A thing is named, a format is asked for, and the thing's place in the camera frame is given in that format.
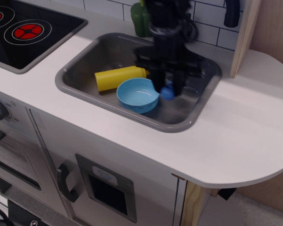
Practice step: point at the blue and grey toy spoon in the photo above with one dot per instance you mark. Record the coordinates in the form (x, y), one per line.
(167, 91)

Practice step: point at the white toy oven door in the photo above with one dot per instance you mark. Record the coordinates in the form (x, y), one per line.
(23, 164)

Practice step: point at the light wooden side panel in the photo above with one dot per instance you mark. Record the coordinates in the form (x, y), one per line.
(248, 23)

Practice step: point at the white toy fridge door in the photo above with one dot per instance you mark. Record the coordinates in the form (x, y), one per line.
(158, 194)

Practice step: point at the light blue plastic bowl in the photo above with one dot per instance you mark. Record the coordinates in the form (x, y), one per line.
(137, 95)

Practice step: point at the grey cabinet door handle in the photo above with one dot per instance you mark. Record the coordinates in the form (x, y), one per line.
(61, 175)

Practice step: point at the grey ice dispenser panel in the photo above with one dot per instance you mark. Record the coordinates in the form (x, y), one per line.
(108, 188)

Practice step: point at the black toy stovetop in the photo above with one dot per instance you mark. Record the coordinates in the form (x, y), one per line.
(29, 33)

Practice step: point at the grey toy sink basin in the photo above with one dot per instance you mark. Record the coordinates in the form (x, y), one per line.
(115, 50)

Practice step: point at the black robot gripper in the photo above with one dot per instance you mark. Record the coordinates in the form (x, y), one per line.
(169, 26)

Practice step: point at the green toy bell pepper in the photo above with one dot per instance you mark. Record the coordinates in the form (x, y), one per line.
(141, 19)

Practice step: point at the black toy faucet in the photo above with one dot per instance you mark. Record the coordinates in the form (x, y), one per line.
(232, 14)

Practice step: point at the yellow toy mustard bottle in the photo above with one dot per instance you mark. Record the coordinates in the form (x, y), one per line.
(111, 79)

